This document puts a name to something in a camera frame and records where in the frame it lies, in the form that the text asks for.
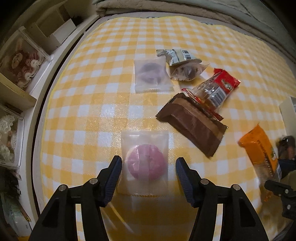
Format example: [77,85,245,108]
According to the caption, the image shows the orange snack packet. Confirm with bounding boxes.
[238,125,281,202]

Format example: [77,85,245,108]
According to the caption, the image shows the framed white doll box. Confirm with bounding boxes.
[1,104,25,170]

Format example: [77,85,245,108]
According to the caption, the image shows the dark mooncake tray pack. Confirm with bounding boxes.
[277,136,295,160]

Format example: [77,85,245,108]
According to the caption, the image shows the brown snack bar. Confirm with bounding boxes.
[156,93,227,158]

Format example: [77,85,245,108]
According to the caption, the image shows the folded grey beige blankets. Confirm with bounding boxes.
[92,1,295,62]

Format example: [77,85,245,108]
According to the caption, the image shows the pink round cookie packet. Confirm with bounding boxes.
[117,130,169,197]

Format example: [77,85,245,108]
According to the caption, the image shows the white storage box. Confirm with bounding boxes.
[31,19,76,53]

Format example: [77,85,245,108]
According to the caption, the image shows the yellow checkered mat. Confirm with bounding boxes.
[38,16,295,240]

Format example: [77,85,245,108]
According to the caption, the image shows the framed red doll box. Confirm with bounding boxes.
[1,26,52,89]

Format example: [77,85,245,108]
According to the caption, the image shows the wooden side shelf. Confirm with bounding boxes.
[0,0,77,112]

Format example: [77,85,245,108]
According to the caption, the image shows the clear dark candy packet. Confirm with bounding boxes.
[171,63,209,81]

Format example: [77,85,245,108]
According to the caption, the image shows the red snack packet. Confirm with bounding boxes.
[182,68,241,115]

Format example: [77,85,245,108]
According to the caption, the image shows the silver white snack packet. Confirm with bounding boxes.
[156,49,202,66]

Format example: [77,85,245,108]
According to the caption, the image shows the white cardboard box tray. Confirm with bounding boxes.
[279,96,296,138]

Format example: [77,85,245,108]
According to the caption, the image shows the purple round cookie packet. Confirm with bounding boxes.
[134,56,174,93]

